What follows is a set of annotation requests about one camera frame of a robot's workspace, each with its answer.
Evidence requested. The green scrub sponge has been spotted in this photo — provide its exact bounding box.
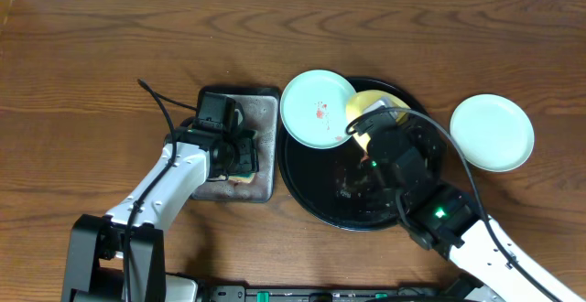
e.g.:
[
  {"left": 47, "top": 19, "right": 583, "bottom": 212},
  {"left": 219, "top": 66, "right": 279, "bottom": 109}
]
[{"left": 228, "top": 130, "right": 260, "bottom": 184}]

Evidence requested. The yellow plate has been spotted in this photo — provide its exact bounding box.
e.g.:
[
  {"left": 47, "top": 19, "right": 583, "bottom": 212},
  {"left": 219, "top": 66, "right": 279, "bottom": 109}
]
[{"left": 345, "top": 90, "right": 410, "bottom": 152}]

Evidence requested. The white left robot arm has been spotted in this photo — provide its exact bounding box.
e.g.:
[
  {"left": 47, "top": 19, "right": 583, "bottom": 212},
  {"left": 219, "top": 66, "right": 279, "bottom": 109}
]
[{"left": 61, "top": 127, "right": 259, "bottom": 301}]

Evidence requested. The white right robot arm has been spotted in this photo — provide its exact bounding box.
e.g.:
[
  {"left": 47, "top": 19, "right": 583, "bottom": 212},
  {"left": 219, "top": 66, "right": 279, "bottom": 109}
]
[{"left": 355, "top": 109, "right": 580, "bottom": 301}]

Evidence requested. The black rectangular tray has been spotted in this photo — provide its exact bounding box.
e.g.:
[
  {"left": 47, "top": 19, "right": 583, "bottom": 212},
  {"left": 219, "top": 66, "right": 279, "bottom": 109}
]
[{"left": 191, "top": 85, "right": 280, "bottom": 203}]

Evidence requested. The round black serving tray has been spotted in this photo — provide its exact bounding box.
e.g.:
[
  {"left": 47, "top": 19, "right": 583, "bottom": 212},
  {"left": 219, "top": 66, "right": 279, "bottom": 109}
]
[{"left": 278, "top": 77, "right": 428, "bottom": 231}]

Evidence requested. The mint green plate with stain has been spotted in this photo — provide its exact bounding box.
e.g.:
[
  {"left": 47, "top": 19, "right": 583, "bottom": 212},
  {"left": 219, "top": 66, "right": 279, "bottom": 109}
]
[{"left": 279, "top": 70, "right": 356, "bottom": 149}]

